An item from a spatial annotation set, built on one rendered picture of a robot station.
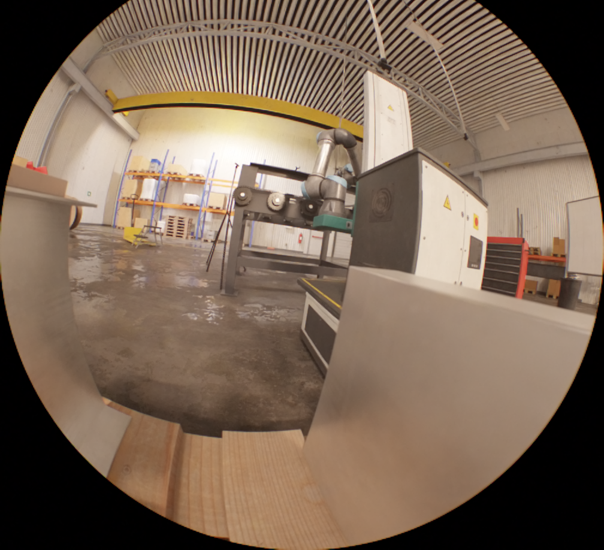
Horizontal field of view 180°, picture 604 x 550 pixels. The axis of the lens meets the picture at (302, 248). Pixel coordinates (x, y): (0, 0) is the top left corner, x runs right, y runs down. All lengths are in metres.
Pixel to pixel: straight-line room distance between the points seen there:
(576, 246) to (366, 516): 4.49
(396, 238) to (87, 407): 0.70
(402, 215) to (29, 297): 0.68
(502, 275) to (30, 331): 2.72
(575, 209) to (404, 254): 4.36
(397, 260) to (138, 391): 0.89
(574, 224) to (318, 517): 4.62
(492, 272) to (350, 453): 2.51
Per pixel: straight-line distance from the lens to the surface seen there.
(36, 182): 0.16
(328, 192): 1.02
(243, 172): 1.76
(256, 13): 8.94
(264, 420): 0.65
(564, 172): 11.49
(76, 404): 0.28
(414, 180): 0.56
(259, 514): 0.24
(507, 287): 2.53
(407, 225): 0.54
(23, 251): 0.21
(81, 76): 11.18
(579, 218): 4.60
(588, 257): 4.43
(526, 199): 11.13
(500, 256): 2.57
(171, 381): 0.77
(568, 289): 3.54
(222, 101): 9.26
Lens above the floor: 0.53
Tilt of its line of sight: 1 degrees down
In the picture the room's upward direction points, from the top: 8 degrees clockwise
